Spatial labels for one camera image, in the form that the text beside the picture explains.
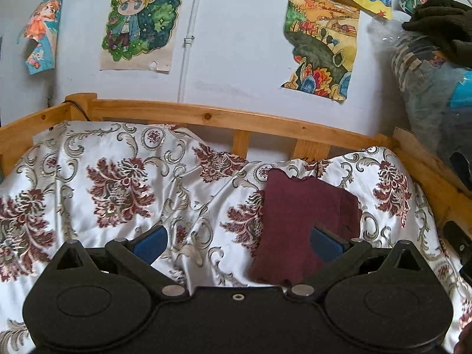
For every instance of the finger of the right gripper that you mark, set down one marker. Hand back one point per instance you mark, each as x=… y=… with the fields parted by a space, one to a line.
x=461 y=244

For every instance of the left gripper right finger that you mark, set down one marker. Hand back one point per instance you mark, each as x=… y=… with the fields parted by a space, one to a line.
x=340 y=259

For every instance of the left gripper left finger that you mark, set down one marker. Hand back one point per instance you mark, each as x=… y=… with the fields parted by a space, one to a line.
x=134 y=258

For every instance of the maroon long-sleeve garment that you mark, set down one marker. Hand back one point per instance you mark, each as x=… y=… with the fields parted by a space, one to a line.
x=292 y=207

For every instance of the white floral satin bedspread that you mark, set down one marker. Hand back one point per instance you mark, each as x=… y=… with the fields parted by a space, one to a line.
x=96 y=181

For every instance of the wooden plank on headboard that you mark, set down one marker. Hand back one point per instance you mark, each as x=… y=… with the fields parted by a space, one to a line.
x=409 y=144

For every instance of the plastic-wrapped bedding bundle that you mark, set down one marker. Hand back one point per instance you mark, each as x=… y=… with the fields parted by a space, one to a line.
x=437 y=96

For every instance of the dark green fleece garment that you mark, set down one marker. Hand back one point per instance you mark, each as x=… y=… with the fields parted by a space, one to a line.
x=448 y=24

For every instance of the colourful landscape poster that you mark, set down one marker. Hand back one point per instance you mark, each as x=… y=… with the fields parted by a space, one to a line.
x=324 y=36

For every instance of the blonde anime character poster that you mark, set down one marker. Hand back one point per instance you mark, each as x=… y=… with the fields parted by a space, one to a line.
x=139 y=35

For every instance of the curled orange-haired girl poster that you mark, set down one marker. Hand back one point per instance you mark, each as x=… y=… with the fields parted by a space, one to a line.
x=43 y=27

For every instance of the wooden bed frame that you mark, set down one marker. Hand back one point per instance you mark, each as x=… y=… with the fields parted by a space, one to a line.
x=313 y=141

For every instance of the white wall conduit pipe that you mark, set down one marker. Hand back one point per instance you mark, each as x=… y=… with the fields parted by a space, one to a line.
x=187 y=46

